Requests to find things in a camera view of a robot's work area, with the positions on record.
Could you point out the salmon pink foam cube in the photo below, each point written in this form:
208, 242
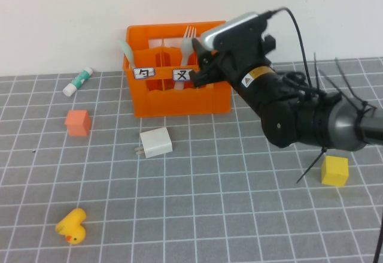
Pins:
77, 123

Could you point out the orange plastic cutlery holder crate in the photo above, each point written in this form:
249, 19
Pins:
179, 104

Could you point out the grey grid tablecloth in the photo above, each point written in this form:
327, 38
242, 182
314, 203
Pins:
209, 215

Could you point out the black zip tie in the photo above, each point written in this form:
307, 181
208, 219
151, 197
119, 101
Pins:
316, 68
344, 77
311, 165

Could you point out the white charger plug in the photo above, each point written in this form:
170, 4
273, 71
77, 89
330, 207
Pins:
157, 142

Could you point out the pale green plastic spoon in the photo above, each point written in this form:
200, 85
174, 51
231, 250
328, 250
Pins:
127, 53

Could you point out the yellow foam cube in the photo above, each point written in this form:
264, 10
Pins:
334, 171

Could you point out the white green glue stick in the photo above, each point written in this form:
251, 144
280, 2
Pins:
77, 81

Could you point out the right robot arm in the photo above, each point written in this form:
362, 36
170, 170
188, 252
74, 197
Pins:
284, 113

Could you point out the grey plastic fork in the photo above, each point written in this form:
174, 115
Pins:
187, 47

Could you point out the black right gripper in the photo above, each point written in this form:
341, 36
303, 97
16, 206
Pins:
236, 62

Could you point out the white label fork character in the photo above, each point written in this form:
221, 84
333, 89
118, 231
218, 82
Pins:
182, 75

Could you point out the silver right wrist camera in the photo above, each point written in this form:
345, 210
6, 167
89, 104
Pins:
227, 27

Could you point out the white label spoon character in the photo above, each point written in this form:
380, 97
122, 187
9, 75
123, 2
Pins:
144, 73

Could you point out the yellow rubber duck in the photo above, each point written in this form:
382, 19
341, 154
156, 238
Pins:
73, 227

